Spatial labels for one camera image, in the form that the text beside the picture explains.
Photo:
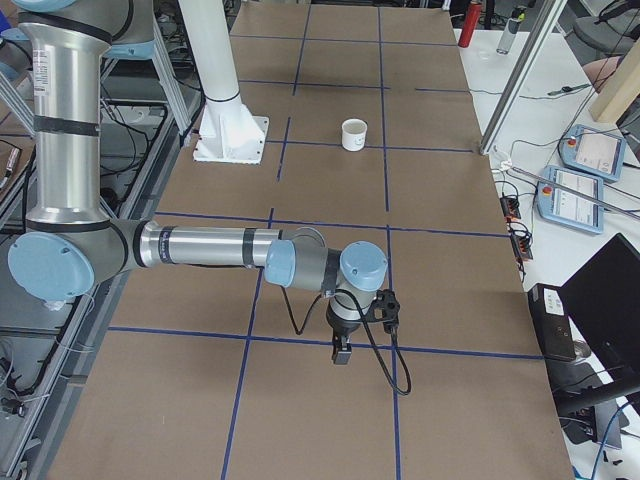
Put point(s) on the blue teach pendant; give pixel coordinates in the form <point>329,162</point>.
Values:
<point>558,205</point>
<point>594,152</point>

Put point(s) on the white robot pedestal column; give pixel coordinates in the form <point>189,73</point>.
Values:
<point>228,131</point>

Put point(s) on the near blue teach pendant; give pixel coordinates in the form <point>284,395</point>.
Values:
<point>558,205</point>

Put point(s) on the wooden beam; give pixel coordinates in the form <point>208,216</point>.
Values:
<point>620,90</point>

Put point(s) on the green handled reacher stick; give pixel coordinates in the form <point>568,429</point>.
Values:
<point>507,165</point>

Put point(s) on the red bottle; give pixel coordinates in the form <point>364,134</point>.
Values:
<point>471,19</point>

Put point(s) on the clear water bottle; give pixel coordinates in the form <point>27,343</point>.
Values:
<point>511,28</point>

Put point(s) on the white mug black handle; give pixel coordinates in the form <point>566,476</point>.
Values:
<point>354,132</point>

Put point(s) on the person in black shirt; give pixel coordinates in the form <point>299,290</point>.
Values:
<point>599,71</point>

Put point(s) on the aluminium frame post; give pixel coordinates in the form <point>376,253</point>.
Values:
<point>542,28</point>

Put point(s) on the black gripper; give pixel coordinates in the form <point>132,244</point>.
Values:
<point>341,327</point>

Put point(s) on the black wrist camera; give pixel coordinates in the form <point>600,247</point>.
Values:
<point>384,309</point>

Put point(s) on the far blue teach pendant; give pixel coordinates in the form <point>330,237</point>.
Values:
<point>594,152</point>

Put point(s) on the black monitor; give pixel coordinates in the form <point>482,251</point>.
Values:
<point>602,300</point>

